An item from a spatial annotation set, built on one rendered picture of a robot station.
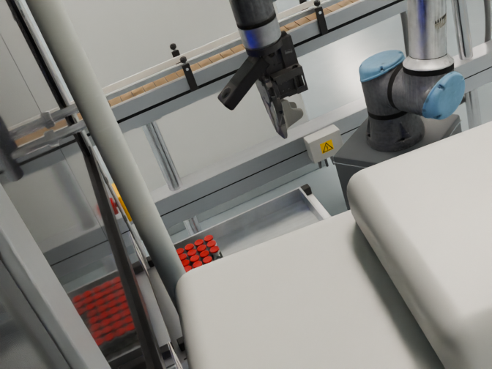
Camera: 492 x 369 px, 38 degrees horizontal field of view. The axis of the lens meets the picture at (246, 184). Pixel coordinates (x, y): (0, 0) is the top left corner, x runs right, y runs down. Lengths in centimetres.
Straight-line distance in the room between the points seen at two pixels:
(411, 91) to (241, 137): 149
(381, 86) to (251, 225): 48
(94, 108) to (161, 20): 223
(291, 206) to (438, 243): 126
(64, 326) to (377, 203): 19
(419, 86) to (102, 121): 117
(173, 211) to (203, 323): 206
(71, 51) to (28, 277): 23
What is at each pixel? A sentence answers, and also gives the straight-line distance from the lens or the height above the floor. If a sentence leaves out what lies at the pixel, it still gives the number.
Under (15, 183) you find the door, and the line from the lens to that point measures 53.
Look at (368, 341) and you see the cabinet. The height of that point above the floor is 155.
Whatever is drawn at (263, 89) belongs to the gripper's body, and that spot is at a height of 121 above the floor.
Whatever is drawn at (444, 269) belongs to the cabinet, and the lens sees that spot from 35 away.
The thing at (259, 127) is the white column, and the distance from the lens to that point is 311.
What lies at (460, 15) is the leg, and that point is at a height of 73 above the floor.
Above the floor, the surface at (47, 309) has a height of 158.
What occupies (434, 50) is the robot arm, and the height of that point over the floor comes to 107.
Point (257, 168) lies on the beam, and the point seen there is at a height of 51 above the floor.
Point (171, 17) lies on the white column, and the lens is 284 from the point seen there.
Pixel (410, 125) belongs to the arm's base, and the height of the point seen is 84.
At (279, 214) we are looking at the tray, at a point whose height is 88.
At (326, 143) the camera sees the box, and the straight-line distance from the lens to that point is 249.
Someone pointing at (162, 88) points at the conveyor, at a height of 93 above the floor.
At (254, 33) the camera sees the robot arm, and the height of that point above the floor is 133.
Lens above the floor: 183
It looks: 33 degrees down
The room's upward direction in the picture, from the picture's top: 20 degrees counter-clockwise
